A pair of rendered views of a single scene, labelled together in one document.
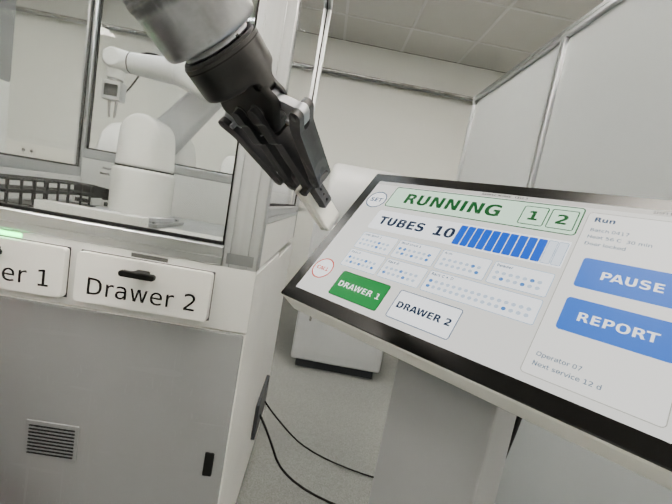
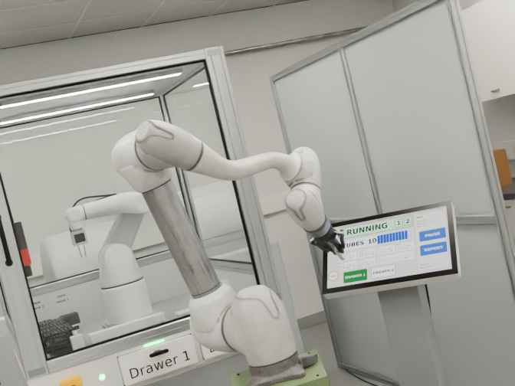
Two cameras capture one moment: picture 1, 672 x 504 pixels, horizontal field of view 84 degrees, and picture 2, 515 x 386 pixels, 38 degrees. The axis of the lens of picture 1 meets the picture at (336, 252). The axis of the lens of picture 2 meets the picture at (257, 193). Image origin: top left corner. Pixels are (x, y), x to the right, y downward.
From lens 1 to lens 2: 238 cm
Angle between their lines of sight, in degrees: 19
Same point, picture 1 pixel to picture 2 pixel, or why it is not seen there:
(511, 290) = (405, 251)
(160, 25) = (319, 233)
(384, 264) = (358, 263)
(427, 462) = (406, 325)
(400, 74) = (152, 52)
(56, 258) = (189, 341)
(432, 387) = (395, 297)
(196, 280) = not seen: hidden behind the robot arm
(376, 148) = not seen: hidden behind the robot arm
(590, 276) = (422, 237)
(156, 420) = not seen: outside the picture
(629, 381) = (441, 260)
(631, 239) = (428, 220)
